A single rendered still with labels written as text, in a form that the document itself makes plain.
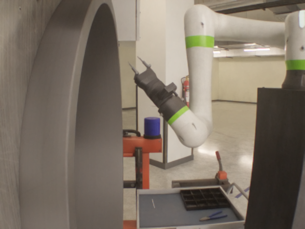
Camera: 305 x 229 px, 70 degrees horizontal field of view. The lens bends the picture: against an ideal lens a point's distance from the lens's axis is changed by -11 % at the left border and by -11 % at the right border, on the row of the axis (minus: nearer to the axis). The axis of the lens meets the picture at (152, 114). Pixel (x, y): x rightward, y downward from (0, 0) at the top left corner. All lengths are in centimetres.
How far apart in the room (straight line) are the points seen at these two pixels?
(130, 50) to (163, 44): 831
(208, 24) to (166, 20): 283
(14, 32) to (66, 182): 15
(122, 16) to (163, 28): 291
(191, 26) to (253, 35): 26
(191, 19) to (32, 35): 76
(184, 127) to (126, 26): 41
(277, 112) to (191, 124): 28
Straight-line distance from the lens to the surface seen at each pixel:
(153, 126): 169
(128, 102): 1187
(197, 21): 96
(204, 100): 95
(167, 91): 81
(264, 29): 103
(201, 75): 94
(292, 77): 81
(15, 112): 24
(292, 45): 81
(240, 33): 106
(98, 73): 91
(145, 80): 89
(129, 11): 87
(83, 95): 97
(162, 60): 372
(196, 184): 311
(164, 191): 160
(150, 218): 134
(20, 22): 26
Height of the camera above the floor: 137
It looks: 8 degrees down
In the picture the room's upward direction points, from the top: straight up
